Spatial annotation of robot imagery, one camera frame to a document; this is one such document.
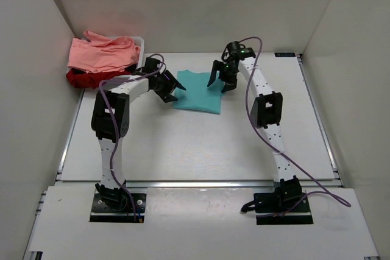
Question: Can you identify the pink t shirt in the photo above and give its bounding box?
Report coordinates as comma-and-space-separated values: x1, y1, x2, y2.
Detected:
68, 30, 140, 73

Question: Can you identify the red t shirt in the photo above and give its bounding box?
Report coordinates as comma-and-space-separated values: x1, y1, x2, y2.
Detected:
66, 68, 121, 89

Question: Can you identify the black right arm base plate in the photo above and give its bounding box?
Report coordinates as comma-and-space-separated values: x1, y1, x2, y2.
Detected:
240, 181, 314, 225

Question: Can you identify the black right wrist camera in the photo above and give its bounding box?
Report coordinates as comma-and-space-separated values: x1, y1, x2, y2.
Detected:
221, 41, 256, 62

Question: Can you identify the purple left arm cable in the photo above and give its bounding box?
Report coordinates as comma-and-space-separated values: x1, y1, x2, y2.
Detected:
99, 54, 168, 223

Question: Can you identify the aluminium table rail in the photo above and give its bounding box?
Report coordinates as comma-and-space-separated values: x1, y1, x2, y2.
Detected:
121, 180, 341, 189

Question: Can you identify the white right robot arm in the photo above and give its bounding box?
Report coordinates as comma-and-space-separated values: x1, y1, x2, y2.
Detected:
208, 57, 302, 212

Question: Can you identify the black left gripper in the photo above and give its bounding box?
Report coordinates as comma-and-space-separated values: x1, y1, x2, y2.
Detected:
152, 71, 184, 104

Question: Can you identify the teal t shirt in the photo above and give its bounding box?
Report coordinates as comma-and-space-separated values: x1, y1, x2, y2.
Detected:
173, 70, 224, 114

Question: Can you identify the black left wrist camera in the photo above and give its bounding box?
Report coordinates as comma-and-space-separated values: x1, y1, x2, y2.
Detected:
132, 57, 166, 78

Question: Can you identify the white plastic basket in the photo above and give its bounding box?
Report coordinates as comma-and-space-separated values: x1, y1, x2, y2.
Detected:
115, 36, 144, 80

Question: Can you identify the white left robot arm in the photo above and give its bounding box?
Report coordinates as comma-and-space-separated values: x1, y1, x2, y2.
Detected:
91, 69, 186, 211

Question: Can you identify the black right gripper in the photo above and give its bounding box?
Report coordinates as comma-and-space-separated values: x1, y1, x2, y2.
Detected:
208, 61, 239, 94

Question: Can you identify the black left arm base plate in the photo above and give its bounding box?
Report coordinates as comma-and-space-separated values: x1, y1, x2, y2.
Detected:
90, 192, 147, 223

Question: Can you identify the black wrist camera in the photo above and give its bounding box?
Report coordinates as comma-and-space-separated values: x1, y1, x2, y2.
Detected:
132, 57, 166, 78
221, 41, 256, 62

